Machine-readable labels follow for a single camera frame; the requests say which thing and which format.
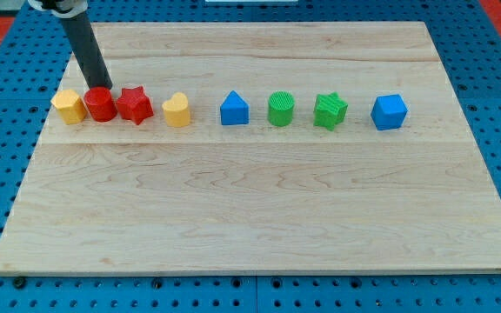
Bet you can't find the blue triangle block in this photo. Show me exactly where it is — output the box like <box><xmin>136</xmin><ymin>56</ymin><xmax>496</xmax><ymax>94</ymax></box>
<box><xmin>220</xmin><ymin>90</ymin><xmax>250</xmax><ymax>125</ymax></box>

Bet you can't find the green cylinder block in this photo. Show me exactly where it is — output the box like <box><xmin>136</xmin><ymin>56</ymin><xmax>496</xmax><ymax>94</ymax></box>
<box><xmin>268</xmin><ymin>91</ymin><xmax>295</xmax><ymax>127</ymax></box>

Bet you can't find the yellow heart block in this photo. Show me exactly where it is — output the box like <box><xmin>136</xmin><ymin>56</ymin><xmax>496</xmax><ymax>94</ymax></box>
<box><xmin>162</xmin><ymin>92</ymin><xmax>190</xmax><ymax>127</ymax></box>

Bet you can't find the green star block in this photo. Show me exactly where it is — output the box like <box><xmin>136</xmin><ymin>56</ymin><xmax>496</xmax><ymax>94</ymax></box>
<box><xmin>313</xmin><ymin>92</ymin><xmax>348</xmax><ymax>131</ymax></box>

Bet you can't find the red star block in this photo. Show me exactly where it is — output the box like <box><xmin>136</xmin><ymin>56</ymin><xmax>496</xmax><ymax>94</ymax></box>
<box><xmin>116</xmin><ymin>86</ymin><xmax>154</xmax><ymax>125</ymax></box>

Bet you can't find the light wooden board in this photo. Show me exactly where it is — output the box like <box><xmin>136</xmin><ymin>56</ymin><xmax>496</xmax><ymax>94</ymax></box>
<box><xmin>0</xmin><ymin>22</ymin><xmax>501</xmax><ymax>276</ymax></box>

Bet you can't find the blue cube block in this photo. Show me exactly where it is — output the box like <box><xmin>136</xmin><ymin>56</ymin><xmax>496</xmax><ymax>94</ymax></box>
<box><xmin>371</xmin><ymin>94</ymin><xmax>408</xmax><ymax>130</ymax></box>

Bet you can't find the red cylinder block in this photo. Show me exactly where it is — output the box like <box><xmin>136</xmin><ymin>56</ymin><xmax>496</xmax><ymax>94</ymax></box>
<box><xmin>83</xmin><ymin>87</ymin><xmax>117</xmax><ymax>122</ymax></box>

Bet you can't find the yellow hexagon block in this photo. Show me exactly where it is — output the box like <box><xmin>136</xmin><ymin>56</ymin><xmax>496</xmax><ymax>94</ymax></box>
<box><xmin>50</xmin><ymin>90</ymin><xmax>87</xmax><ymax>124</ymax></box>

